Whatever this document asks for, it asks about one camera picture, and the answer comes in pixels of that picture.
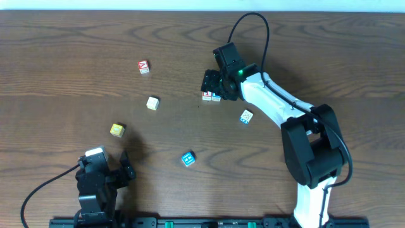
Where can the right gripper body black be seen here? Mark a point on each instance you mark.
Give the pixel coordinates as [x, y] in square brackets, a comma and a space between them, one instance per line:
[212, 82]

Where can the blue letter H block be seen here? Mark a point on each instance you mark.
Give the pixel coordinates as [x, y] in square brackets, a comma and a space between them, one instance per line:
[188, 158]

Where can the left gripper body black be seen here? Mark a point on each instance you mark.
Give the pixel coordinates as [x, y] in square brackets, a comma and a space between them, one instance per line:
[119, 177]

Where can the blue number 2 block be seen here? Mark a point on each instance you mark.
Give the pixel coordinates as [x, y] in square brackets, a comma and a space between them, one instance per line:
[215, 97]

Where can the red letter A block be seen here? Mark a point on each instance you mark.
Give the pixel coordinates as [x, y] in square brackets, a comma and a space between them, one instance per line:
[143, 67]

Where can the yellow block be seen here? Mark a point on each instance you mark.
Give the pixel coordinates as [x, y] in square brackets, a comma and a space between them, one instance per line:
[117, 130]

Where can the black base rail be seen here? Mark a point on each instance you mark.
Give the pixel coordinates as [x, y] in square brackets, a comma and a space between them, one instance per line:
[151, 222]

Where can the white block blue edge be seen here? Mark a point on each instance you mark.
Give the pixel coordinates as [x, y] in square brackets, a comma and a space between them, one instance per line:
[246, 116]

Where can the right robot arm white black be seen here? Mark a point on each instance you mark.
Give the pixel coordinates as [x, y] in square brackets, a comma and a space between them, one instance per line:
[313, 147]

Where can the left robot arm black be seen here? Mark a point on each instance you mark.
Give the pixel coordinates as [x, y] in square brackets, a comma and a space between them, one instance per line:
[98, 212]

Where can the red letter I block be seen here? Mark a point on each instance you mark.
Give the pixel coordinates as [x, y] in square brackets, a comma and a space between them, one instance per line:
[206, 96]

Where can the cream plain block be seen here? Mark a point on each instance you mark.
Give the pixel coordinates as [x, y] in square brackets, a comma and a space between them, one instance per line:
[152, 103]

